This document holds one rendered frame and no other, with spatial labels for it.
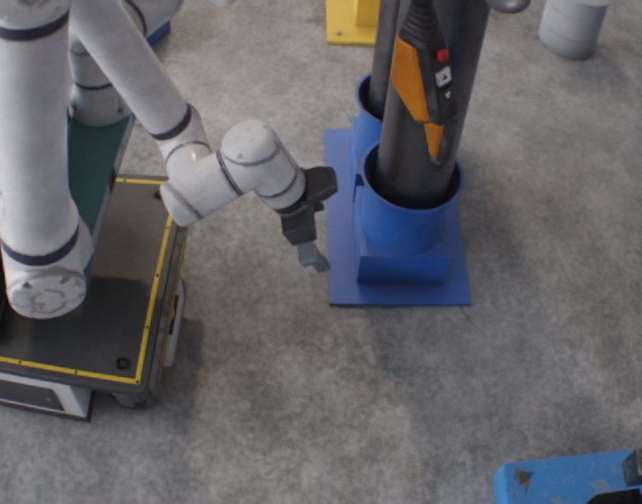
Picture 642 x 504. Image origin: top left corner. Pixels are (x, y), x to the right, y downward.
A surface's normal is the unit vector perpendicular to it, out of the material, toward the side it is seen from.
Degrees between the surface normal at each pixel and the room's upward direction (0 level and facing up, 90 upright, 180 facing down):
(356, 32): 0
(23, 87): 89
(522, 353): 0
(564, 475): 0
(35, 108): 91
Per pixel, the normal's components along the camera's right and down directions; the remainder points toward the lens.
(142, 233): 0.07, -0.61
